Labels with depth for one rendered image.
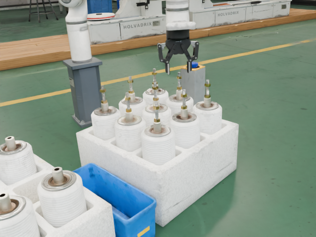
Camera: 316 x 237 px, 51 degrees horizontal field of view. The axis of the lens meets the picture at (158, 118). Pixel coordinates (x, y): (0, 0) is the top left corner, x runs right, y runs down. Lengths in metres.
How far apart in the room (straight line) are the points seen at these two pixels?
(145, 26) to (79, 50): 1.88
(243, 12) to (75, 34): 2.84
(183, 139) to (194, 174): 0.11
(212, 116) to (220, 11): 2.88
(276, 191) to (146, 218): 0.46
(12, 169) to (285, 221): 0.76
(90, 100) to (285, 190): 0.93
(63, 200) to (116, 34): 2.61
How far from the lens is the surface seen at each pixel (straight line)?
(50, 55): 2.99
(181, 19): 1.06
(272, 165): 1.27
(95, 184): 1.10
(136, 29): 3.31
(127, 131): 0.97
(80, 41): 1.53
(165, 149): 0.91
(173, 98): 1.15
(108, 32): 3.20
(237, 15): 4.05
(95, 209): 0.78
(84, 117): 1.61
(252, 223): 1.01
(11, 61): 2.94
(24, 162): 0.94
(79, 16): 1.53
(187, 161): 0.95
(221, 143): 1.08
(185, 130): 0.97
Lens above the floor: 0.66
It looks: 24 degrees down
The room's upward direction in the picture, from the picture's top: 3 degrees counter-clockwise
